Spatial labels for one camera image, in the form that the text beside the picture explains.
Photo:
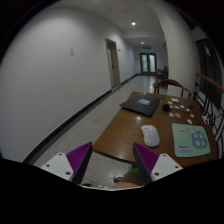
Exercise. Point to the teal printed mouse pad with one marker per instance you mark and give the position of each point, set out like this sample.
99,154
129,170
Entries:
190,141

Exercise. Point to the white computer mouse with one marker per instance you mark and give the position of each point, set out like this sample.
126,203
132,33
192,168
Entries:
150,135

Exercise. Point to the white card on table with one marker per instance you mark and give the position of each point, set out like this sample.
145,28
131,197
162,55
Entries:
174,100

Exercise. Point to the small black box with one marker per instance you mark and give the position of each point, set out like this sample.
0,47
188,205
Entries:
166,107

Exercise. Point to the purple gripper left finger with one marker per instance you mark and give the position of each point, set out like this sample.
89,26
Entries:
70,166

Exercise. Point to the wooden handrail with black railing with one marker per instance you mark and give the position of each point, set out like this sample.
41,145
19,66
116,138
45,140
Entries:
210,97

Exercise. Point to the glass double door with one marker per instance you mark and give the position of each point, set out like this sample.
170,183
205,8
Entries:
148,63

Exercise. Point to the black closed laptop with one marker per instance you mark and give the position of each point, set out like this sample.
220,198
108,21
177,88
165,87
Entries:
142,104

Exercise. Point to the beige side door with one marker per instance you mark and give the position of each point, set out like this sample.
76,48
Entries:
113,63

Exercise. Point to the wooden table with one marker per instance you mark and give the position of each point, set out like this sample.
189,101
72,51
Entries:
163,124

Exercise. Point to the green exit sign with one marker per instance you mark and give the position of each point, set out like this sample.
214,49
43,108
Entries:
146,47

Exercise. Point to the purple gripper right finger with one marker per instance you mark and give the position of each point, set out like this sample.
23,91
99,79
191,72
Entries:
153,166

